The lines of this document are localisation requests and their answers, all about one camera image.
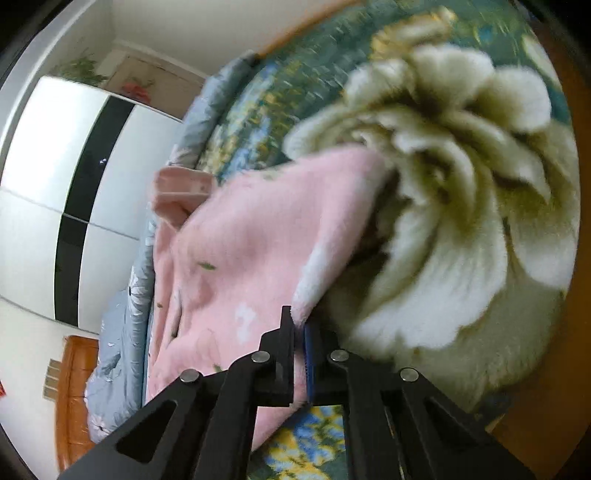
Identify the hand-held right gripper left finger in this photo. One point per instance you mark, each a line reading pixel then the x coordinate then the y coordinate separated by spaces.
pixel 286 355

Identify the grey-blue floral quilt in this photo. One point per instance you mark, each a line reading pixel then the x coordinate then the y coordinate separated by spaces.
pixel 124 350

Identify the teal floral plush blanket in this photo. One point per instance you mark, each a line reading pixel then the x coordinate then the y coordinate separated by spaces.
pixel 461 207

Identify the pink fleece garment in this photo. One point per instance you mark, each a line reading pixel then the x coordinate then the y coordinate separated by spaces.
pixel 258 240

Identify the green potted plant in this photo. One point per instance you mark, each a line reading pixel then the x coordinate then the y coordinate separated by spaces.
pixel 83 71

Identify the wall switch panel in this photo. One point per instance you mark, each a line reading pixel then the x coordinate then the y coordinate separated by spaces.
pixel 51 378

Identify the white wardrobe with black stripe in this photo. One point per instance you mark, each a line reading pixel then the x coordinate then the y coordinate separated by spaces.
pixel 41 152

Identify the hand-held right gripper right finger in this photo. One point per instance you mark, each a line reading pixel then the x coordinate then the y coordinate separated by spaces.
pixel 309 364

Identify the wall poster with red flower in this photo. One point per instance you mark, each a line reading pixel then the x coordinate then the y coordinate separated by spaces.
pixel 138 87

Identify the wooden headboard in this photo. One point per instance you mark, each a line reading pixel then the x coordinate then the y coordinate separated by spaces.
pixel 74 415

